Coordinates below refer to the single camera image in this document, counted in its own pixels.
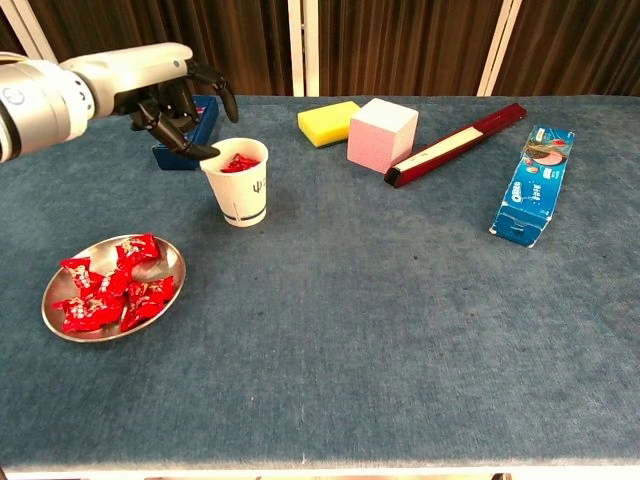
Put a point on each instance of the white frame post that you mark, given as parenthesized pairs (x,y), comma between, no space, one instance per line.
(312,50)
(499,50)
(22,20)
(296,50)

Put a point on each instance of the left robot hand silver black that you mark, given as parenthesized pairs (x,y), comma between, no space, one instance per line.
(135,70)

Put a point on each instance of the dark brown curtain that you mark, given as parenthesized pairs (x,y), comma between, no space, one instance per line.
(400,50)
(575,50)
(7,37)
(250,40)

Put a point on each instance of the dark blue printed box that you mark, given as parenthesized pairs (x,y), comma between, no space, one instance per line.
(207,120)

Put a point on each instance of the long dark red box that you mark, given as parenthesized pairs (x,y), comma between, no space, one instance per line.
(440,150)

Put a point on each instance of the pink foam cube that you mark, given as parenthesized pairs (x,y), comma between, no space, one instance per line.
(375,145)

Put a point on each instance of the blue table cloth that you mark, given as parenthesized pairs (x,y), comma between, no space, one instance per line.
(350,325)

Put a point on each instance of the yellow sponge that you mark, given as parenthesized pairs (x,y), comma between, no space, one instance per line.
(325,122)

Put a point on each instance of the white paper cup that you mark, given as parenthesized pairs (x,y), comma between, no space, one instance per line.
(240,197)

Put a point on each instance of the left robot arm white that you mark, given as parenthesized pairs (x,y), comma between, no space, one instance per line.
(35,110)

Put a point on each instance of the blue Oreo cookie box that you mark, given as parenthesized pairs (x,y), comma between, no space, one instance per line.
(530,195)

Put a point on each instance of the round metal plate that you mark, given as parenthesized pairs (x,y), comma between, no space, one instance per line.
(105,252)

